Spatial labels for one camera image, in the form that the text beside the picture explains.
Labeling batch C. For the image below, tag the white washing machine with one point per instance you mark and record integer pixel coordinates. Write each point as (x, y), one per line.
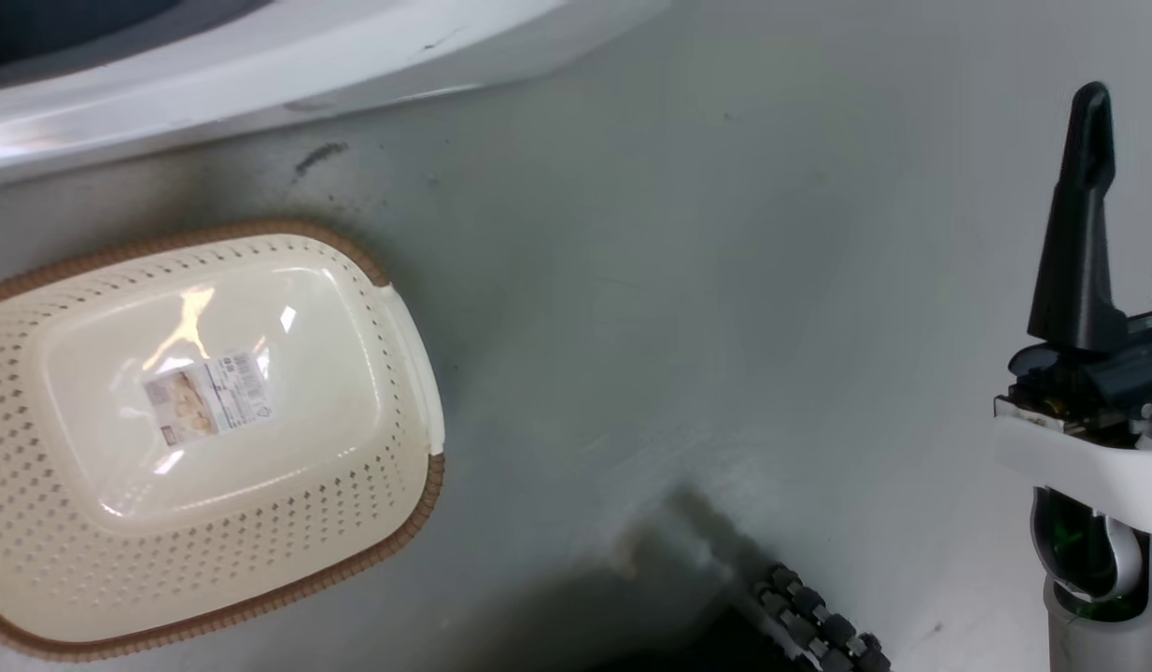
(212, 65)

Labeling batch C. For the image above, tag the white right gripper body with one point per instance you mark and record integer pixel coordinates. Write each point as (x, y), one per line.
(1089, 439)

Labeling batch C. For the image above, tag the cream perforated laundry basket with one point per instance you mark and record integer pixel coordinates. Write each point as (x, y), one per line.
(203, 523)

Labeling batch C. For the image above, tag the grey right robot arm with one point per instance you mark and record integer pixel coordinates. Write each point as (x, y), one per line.
(1113, 639)

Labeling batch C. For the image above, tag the product label sticker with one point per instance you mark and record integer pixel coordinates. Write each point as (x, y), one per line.
(209, 396)

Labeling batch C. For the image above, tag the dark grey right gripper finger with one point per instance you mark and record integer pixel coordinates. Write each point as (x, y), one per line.
(1078, 261)

